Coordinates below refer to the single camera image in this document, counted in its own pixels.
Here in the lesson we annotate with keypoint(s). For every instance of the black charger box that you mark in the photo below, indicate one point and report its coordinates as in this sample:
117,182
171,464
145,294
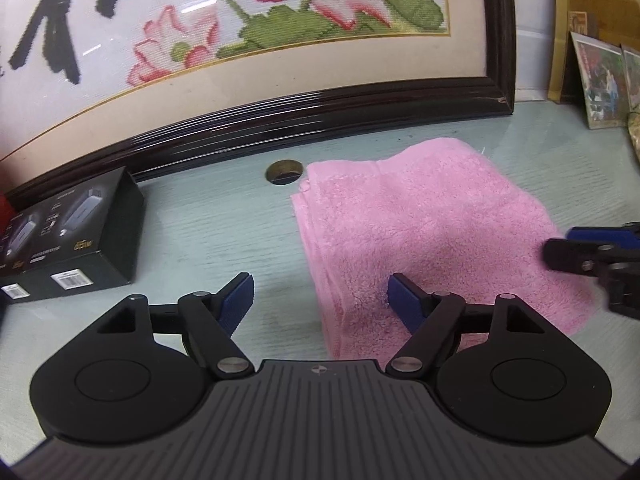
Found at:
100,240
20,260

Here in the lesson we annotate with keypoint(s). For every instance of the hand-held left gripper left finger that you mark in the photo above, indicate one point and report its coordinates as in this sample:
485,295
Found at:
235,305

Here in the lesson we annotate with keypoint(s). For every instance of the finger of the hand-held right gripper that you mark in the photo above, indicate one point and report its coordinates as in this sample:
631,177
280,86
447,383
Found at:
595,235
570,255

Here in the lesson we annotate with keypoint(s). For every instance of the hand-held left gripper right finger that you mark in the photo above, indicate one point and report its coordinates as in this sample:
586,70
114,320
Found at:
402,300

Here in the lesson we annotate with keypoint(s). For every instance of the standing photo print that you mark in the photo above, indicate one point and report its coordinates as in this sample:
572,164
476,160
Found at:
632,77
600,85

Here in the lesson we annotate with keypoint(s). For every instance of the brass desk grommet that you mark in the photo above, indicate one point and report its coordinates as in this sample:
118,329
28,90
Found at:
285,171

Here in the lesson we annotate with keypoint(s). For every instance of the framed lotus embroidery picture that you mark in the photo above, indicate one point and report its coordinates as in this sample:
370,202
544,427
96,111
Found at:
250,85

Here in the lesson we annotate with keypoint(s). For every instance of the pink towel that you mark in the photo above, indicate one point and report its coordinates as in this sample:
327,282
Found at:
425,220

